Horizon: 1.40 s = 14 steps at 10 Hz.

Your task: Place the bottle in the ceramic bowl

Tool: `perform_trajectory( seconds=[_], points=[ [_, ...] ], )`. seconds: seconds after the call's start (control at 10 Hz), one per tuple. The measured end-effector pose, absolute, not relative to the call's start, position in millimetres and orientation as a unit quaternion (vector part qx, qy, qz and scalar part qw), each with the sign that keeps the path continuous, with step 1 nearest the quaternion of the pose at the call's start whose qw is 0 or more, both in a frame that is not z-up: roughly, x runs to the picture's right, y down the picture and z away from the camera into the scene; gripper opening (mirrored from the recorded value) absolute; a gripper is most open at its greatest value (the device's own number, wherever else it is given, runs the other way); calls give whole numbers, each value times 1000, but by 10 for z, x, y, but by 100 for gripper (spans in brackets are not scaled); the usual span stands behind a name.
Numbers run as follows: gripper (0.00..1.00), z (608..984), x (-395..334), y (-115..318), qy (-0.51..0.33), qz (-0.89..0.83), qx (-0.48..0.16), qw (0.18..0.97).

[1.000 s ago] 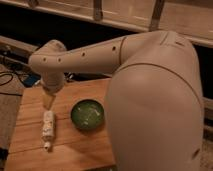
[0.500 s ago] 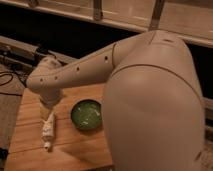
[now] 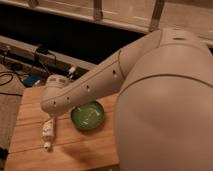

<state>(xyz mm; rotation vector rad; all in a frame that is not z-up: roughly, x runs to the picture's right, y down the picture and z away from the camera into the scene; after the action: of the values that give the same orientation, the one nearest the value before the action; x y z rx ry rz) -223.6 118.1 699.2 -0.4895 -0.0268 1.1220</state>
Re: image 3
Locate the white plastic bottle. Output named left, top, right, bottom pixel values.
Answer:
left=42, top=118, right=55, bottom=152

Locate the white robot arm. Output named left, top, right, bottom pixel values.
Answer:
left=41, top=28, right=213, bottom=171

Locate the green ceramic bowl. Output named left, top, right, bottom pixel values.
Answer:
left=70, top=101, right=105, bottom=130

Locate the white plug connector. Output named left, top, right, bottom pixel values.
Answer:
left=67, top=66, right=77, bottom=79

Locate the black clamp device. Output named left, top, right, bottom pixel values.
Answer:
left=34, top=46, right=49, bottom=62

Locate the wooden cutting board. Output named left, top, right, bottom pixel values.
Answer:
left=5, top=87, right=118, bottom=171

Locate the blue box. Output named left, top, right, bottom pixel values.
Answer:
left=23, top=74, right=41, bottom=87

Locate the black cable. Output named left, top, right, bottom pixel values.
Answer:
left=0, top=49, right=73, bottom=98

